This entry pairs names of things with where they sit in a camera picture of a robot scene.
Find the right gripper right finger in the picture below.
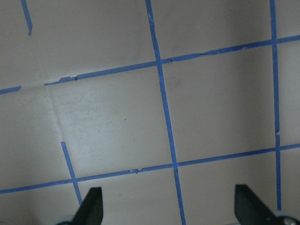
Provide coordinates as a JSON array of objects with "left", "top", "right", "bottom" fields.
[{"left": 234, "top": 184, "right": 280, "bottom": 225}]

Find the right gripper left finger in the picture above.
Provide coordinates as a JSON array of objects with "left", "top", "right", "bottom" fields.
[{"left": 71, "top": 187, "right": 104, "bottom": 225}]

